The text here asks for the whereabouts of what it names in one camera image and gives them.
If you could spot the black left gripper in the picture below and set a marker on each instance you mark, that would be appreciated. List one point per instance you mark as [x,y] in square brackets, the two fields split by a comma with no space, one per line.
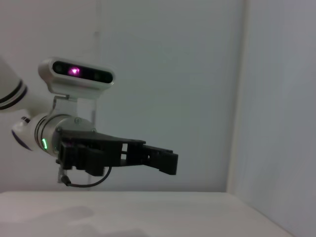
[98,150]

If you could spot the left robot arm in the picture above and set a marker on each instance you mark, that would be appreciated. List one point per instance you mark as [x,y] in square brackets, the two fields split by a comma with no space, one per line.
[22,111]

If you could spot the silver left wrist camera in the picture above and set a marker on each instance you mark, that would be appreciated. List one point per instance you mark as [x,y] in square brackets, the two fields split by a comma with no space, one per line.
[76,74]

